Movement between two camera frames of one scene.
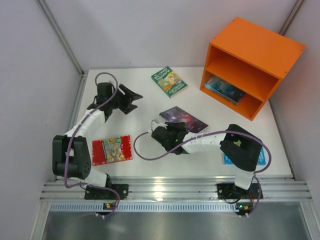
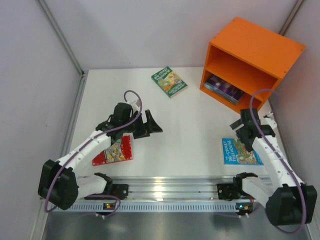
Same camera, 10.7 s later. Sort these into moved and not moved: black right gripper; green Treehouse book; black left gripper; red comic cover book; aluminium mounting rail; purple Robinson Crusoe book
Moved: purple Robinson Crusoe book; black right gripper; black left gripper
Not moved: red comic cover book; green Treehouse book; aluminium mounting rail
